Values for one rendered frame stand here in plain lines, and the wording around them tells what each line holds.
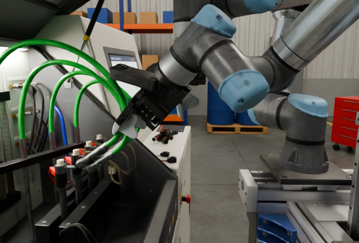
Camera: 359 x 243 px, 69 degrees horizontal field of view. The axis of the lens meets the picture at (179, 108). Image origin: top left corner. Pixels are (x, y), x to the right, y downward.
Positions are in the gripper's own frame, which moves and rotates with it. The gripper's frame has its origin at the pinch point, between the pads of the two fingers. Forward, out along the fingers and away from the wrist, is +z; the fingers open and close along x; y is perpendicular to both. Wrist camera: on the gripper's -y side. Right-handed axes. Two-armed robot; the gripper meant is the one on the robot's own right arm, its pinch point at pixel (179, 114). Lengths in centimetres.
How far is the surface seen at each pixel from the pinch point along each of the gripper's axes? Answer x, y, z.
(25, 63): 16, -57, -14
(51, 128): 3.4, -40.6, 6.2
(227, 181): 225, 32, 123
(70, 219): -13.5, -26.3, 25.3
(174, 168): 23.3, -4.3, 25.6
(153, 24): 492, -112, -97
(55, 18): 23, -48, -30
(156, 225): -9.0, -5.1, 28.3
